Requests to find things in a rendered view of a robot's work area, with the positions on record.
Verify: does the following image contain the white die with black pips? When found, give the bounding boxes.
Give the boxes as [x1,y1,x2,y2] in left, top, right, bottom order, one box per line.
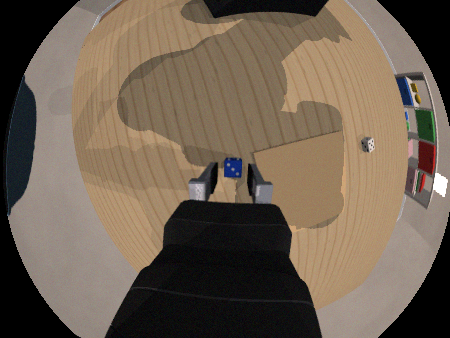
[361,137,375,153]

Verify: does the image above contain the blue die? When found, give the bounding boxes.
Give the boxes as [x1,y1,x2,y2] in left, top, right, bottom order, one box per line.
[224,158,242,178]

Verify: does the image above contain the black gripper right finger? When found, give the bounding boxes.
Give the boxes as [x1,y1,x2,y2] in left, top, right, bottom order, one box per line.
[247,164,273,204]

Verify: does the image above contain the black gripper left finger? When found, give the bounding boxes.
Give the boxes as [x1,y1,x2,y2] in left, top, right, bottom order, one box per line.
[188,162,218,201]

